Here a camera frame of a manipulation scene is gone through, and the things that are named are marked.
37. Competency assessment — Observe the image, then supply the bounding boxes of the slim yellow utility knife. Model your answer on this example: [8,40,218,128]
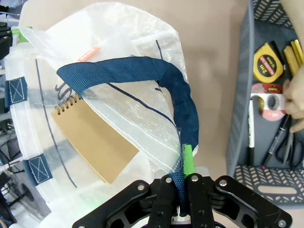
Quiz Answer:
[291,40,304,67]

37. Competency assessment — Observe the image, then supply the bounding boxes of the pink tape roll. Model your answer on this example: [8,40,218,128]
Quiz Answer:
[261,108,287,122]

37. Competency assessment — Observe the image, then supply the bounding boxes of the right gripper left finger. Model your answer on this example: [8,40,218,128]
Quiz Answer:
[72,176,182,228]

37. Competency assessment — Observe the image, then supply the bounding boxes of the kraft spiral notebook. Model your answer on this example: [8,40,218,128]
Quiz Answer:
[51,94,140,184]

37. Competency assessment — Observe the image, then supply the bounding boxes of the black scissors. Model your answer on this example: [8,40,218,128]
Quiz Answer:
[276,116,304,168]

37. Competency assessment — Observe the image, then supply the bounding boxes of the white marker black cap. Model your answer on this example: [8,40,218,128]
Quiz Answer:
[247,99,256,149]

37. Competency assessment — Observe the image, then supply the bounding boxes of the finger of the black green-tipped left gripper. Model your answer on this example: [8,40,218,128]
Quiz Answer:
[0,22,26,60]

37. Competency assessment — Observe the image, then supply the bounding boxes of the person's right hand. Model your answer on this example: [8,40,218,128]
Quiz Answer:
[283,68,304,133]

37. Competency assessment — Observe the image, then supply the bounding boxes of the black pen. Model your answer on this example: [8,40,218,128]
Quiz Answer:
[262,116,292,167]

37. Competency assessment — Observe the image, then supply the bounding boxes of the yellow tape measure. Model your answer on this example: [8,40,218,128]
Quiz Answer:
[253,41,285,83]

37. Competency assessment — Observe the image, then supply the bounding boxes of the clear shopping bag navy handles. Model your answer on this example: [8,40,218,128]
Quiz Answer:
[4,1,202,228]

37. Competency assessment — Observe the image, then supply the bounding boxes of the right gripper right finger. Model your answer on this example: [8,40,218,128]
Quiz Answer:
[181,143,293,228]

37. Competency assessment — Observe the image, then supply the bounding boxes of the wide yellow utility knife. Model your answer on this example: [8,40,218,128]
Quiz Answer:
[284,46,300,76]

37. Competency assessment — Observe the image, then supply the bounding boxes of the red adhesive tape pack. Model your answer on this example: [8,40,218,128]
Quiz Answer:
[251,83,285,95]

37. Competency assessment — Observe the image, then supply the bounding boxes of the dark grey plastic basket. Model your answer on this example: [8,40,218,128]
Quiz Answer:
[225,0,304,206]

